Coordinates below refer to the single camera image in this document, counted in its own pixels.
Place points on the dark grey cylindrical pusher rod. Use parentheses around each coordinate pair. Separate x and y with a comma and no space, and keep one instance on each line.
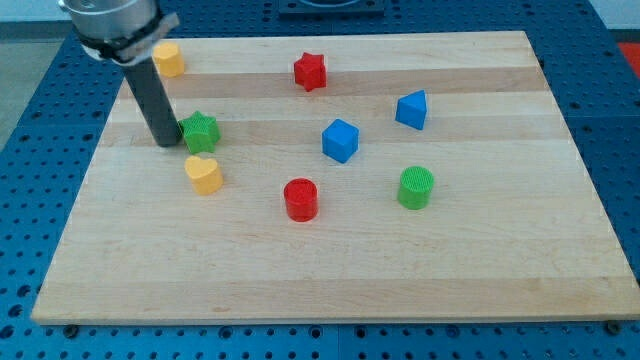
(150,95)

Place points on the yellow hexagon block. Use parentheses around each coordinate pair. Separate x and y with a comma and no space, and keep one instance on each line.
(168,59)

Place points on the green star block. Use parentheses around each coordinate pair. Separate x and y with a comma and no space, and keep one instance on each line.
(200,132)

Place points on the red star block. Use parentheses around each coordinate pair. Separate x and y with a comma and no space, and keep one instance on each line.
(310,71)

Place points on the yellow heart block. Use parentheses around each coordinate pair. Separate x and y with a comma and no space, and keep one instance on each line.
(204,174)

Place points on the red cylinder block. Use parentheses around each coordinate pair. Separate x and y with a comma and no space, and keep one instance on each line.
(301,199)

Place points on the blue cube block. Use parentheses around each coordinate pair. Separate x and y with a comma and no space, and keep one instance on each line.
(340,140)

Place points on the light wooden board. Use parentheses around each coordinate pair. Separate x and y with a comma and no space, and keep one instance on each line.
(514,230)

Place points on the blue triangle block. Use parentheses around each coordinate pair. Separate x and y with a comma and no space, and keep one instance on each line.
(412,110)

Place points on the green cylinder block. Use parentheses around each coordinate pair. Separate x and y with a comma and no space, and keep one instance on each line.
(415,187)

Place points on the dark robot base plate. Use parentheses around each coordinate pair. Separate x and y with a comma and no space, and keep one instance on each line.
(296,8)

